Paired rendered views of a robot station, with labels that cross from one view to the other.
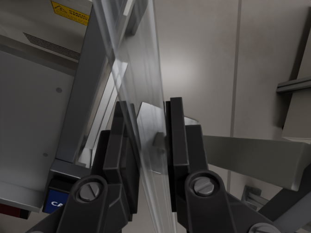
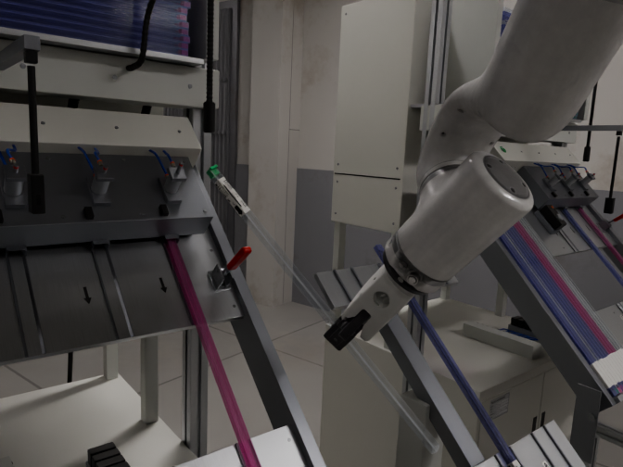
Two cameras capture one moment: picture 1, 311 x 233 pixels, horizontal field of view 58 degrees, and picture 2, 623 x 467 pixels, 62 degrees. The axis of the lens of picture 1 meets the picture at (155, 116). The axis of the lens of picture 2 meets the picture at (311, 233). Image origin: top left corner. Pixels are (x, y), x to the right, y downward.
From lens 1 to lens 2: 69 cm
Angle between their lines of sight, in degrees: 69
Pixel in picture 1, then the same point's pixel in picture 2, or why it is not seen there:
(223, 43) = not seen: outside the picture
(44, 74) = (276, 435)
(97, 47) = (288, 391)
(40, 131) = not seen: outside the picture
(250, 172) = (419, 452)
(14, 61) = (260, 439)
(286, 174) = (418, 410)
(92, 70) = (295, 404)
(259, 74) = not seen: outside the picture
